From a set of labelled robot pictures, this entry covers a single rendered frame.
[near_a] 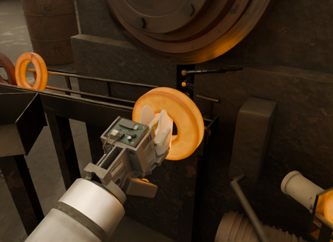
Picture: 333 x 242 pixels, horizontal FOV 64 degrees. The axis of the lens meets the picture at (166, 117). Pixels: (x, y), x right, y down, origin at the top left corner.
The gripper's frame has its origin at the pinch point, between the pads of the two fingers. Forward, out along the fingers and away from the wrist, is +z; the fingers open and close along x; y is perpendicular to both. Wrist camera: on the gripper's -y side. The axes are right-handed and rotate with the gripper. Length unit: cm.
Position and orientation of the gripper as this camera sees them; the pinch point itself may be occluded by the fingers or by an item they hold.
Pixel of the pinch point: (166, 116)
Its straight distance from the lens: 54.3
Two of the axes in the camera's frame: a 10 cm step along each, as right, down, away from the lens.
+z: 4.8, -6.6, 5.8
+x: -8.7, -2.6, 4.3
